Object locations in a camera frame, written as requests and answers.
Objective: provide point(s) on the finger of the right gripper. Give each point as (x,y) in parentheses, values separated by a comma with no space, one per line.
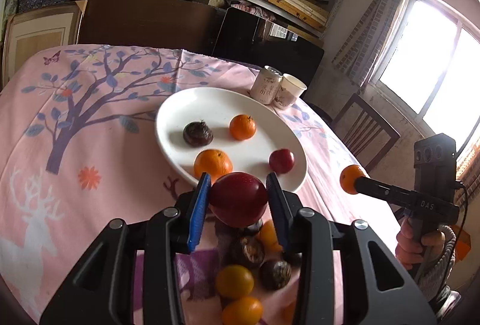
(386,192)

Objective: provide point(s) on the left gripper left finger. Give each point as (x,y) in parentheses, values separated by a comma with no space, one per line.
(100,287)

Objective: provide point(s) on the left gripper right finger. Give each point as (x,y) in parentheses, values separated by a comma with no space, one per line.
(347,272)

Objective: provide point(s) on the small orange mandarin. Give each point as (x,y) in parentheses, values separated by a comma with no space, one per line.
(349,176)

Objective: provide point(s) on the large dark red plum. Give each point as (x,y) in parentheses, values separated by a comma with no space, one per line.
(238,199)

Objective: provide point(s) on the small orange kumquat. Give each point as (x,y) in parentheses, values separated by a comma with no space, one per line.
(242,127)

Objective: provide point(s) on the yellow orange fruit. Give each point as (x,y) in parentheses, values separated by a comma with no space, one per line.
(234,282)
(244,311)

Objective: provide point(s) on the person's right hand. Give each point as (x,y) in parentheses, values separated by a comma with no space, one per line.
(410,252)

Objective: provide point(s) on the dark wooden chair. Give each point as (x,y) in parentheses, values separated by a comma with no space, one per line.
(367,126)

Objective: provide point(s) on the small red plum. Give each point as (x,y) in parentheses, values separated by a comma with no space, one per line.
(281,161)

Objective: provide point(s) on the dark water chestnut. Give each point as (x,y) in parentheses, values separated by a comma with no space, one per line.
(274,274)

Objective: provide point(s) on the white paper cup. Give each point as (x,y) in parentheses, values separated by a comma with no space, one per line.
(290,89)

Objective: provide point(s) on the white beverage can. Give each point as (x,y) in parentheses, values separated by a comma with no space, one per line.
(266,85)

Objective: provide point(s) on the window with curtain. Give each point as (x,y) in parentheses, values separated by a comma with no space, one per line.
(424,55)

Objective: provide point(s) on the pink printed tablecloth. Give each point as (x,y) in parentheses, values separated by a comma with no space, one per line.
(78,149)

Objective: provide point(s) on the large orange mandarin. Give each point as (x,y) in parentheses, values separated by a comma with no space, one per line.
(215,162)

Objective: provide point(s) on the white oval plate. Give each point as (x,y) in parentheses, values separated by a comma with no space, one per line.
(216,107)

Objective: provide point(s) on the dark chestnut on plate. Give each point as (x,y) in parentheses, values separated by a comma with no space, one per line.
(197,133)

